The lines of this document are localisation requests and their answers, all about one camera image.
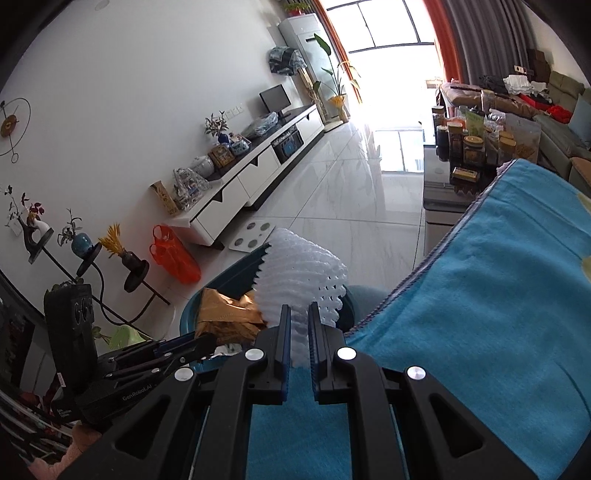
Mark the small potted green plants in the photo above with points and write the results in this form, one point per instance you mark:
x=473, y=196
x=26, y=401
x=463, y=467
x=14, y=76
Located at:
x=295, y=6

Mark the black cloth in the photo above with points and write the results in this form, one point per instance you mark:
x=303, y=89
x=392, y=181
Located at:
x=494, y=84

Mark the brown cardboard boxes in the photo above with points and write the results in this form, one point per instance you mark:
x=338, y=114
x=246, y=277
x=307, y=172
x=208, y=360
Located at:
x=538, y=64

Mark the black metal plant stand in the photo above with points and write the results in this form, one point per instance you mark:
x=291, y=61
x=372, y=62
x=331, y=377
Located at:
x=136, y=277

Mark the gold plant stand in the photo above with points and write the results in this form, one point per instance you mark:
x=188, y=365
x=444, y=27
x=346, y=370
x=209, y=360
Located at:
x=308, y=87

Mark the plant in blue vase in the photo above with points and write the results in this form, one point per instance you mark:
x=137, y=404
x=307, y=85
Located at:
x=221, y=134

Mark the grey curtain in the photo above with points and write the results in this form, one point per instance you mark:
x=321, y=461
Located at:
x=489, y=32

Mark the tall green leafy plant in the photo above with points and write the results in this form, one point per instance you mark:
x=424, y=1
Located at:
x=323, y=44

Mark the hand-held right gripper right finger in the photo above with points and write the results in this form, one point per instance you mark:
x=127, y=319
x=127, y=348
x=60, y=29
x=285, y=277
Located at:
x=315, y=334

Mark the blue black plastic bag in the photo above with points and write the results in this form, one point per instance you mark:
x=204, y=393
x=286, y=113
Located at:
x=284, y=60

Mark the teal round vase with plant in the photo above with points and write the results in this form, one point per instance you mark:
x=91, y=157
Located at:
x=82, y=243

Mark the yellow wheat bouquet vase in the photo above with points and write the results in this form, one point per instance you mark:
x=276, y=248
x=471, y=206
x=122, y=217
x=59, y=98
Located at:
x=339, y=106

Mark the orange plastic bag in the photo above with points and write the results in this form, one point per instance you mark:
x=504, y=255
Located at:
x=175, y=258

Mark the gold rectangular tin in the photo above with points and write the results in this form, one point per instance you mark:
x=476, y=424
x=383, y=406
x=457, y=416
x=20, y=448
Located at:
x=464, y=175

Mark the person's left forearm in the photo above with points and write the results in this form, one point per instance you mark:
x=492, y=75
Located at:
x=83, y=441

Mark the blue white porcelain box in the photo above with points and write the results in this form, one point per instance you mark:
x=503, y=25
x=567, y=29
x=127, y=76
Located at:
x=241, y=145

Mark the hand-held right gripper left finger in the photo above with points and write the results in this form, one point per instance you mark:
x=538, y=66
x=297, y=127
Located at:
x=286, y=334

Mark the blue fleece blanket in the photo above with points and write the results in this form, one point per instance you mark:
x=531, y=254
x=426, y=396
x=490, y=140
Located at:
x=485, y=300

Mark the white standing air conditioner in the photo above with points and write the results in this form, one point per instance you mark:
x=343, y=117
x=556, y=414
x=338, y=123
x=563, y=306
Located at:
x=307, y=34

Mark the teal plastic bin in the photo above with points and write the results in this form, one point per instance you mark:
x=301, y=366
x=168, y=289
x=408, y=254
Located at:
x=231, y=277

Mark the tan patterned carton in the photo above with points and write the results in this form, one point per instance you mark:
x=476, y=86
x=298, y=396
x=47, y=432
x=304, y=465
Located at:
x=165, y=198

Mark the gold foil wrapper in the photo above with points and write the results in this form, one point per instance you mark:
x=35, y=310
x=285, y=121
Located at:
x=226, y=318

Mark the cluster of food jars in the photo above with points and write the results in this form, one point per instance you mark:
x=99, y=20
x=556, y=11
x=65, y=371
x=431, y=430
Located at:
x=473, y=147

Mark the pink cloth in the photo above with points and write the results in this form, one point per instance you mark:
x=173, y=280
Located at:
x=505, y=167

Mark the red cloth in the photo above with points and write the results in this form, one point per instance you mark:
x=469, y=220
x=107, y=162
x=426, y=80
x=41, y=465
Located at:
x=554, y=110

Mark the pale green plastic object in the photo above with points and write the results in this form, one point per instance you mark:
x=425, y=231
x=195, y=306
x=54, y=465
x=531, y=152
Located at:
x=127, y=336

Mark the large window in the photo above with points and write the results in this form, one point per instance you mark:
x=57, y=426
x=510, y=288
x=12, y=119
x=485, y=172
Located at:
x=383, y=23

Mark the white foam fruit net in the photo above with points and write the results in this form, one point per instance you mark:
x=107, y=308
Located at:
x=300, y=267

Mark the dark metal rack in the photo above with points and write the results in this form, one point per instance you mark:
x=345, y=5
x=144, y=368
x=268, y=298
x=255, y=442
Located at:
x=18, y=369

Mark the green ivy plant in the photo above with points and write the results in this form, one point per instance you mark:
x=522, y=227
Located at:
x=99, y=333

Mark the grey blue fabric chair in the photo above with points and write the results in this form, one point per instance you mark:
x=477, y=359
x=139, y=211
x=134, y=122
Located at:
x=367, y=304

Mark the white black media cabinet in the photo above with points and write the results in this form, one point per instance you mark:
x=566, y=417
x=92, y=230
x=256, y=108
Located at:
x=249, y=177

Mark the dark vase with yellow wheat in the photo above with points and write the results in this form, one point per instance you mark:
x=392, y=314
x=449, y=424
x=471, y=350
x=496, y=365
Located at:
x=129, y=258

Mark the white vase with red flowers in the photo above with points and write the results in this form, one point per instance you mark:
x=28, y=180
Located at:
x=39, y=226

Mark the ornate framed picture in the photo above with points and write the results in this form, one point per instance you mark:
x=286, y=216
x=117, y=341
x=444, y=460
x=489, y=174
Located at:
x=220, y=156

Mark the white wall sockets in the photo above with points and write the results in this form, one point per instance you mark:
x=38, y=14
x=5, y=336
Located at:
x=232, y=111

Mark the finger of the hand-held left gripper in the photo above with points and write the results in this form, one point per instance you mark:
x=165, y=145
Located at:
x=178, y=346
x=198, y=348

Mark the brown leather sofa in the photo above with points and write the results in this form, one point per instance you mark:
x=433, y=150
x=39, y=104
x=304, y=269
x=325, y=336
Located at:
x=466, y=97

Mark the blue clear plastic bag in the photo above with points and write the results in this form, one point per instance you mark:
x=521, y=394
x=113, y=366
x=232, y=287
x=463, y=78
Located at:
x=261, y=125

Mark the black computer monitor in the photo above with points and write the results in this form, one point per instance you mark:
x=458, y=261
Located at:
x=274, y=98

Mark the glass top coffee table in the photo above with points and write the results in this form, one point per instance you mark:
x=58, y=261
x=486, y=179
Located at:
x=443, y=203

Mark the green fabric sofa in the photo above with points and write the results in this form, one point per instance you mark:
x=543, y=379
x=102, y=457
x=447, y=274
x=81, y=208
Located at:
x=558, y=138

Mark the white bathroom scale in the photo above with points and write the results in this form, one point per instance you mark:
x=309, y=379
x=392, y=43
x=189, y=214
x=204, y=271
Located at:
x=251, y=237

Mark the white cloth pile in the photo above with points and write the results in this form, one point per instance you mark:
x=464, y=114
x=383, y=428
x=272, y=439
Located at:
x=524, y=84

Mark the orange curtain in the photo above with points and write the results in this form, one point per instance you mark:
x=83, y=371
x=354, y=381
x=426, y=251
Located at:
x=339, y=50
x=445, y=41

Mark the clear plastic package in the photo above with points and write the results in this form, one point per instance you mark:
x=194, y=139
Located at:
x=189, y=184

